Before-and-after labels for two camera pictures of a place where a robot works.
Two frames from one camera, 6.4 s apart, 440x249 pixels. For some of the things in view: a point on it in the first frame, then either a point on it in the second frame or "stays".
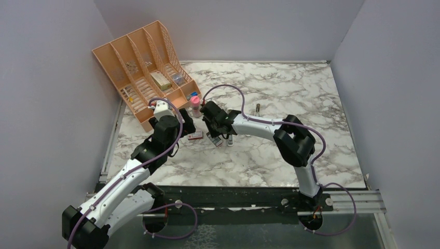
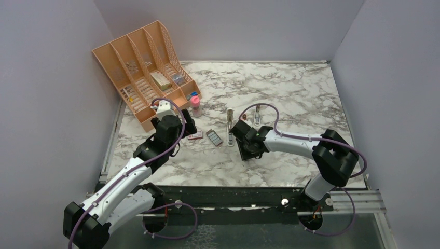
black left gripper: x=188 y=127 stays
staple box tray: x=216 y=140 stays
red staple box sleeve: x=196 y=135 stays
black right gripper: x=207 y=124 to x=245 y=155
